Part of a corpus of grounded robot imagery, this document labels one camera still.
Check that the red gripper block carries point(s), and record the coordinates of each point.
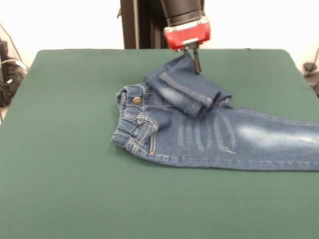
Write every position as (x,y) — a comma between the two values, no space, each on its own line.
(189,36)

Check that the blue denim jeans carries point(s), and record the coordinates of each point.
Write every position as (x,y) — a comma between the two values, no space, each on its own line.
(199,134)

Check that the dark green table cloth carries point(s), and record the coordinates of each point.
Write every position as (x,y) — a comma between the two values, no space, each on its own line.
(99,199)

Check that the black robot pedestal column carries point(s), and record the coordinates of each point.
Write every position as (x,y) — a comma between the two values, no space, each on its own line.
(142,25)

